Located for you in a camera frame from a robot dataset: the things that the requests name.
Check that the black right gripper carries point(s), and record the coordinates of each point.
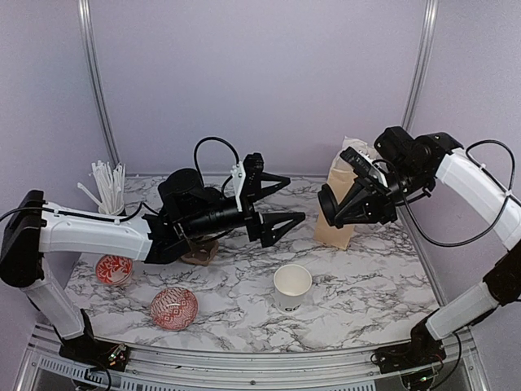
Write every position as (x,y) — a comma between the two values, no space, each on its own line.
(375,208)

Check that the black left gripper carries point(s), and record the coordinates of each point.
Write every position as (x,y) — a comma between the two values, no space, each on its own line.
(259,230)

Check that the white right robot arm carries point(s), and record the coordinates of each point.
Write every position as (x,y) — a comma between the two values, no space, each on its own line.
(495,203)

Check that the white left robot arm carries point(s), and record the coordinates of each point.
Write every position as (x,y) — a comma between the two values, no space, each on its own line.
(39,227)

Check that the brown cardboard cup carrier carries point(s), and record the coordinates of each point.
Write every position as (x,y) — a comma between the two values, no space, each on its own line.
(201,254)

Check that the red geometric pattern bowl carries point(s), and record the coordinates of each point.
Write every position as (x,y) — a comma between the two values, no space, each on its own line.
(174,309)

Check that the black cup with straws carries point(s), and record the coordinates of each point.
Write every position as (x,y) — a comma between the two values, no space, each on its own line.
(110,183)

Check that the red floral pattern bowl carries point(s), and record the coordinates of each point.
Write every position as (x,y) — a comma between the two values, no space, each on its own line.
(114,270)

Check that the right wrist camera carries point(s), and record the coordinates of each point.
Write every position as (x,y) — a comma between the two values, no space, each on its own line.
(363,166)

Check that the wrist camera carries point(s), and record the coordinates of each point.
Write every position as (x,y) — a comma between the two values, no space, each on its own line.
(363,166)
(246,178)

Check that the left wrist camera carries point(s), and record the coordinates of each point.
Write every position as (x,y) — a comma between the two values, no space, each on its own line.
(246,178)

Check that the right aluminium frame post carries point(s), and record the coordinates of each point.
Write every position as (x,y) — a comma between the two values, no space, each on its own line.
(422,62)

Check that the aluminium frame post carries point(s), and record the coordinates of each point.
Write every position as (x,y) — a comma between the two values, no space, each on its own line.
(88,39)
(422,62)

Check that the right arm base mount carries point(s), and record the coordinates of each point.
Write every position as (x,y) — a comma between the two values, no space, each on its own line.
(405,356)

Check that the front aluminium rail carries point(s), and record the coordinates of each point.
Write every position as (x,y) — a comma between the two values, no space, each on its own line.
(152,368)

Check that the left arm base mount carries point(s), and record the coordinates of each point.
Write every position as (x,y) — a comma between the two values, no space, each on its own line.
(98,353)

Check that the left aluminium frame post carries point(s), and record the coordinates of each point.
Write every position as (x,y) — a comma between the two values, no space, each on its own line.
(88,39)

